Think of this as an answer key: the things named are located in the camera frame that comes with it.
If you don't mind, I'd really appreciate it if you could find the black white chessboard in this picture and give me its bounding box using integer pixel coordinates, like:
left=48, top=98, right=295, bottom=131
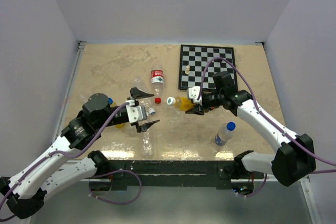
left=178, top=45, right=237, bottom=90

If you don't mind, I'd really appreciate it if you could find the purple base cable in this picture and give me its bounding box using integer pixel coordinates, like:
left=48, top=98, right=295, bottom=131
left=88, top=168, right=142, bottom=204
left=235, top=174, right=268, bottom=198

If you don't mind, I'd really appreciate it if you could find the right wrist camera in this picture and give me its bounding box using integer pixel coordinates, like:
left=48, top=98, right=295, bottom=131
left=187, top=86, right=202, bottom=104

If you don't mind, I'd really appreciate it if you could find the red label clear bottle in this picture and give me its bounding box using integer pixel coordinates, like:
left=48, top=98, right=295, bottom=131
left=150, top=64, right=164, bottom=104

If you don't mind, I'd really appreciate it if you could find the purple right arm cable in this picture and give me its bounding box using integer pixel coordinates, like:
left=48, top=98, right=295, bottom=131
left=198, top=57, right=336, bottom=175

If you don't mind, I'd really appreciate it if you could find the long clear crushed bottle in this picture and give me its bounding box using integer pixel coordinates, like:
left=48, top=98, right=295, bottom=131
left=142, top=130, right=154, bottom=157

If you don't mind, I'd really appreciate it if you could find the yellow tea bottle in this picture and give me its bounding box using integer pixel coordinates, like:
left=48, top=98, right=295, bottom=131
left=166, top=97, right=195, bottom=112

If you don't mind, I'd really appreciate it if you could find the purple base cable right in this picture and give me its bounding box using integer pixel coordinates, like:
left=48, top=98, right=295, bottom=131
left=235, top=174, right=268, bottom=198

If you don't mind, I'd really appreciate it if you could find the white chess piece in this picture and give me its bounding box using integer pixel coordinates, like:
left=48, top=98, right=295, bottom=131
left=185, top=66, right=190, bottom=75

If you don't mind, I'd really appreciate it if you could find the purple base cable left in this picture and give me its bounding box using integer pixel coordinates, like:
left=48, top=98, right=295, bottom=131
left=88, top=168, right=142, bottom=204

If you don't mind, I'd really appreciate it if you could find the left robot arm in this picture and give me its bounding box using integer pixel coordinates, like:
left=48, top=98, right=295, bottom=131
left=1, top=87, right=154, bottom=219

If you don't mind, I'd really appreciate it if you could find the clear bottle far left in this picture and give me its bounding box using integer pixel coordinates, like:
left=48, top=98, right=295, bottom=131
left=78, top=92, right=91, bottom=104

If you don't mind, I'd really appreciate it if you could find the blue cap Pepsi bottle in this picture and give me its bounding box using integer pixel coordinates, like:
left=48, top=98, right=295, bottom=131
left=214, top=122, right=236, bottom=146

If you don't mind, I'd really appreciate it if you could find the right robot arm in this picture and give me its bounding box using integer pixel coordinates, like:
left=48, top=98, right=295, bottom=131
left=187, top=72, right=316, bottom=186

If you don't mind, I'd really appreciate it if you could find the clear bottle white cap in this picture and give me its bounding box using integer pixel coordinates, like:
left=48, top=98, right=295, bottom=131
left=126, top=98, right=158, bottom=133

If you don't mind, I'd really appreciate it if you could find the black base frame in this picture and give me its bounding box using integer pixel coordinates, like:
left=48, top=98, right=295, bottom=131
left=87, top=151, right=264, bottom=191

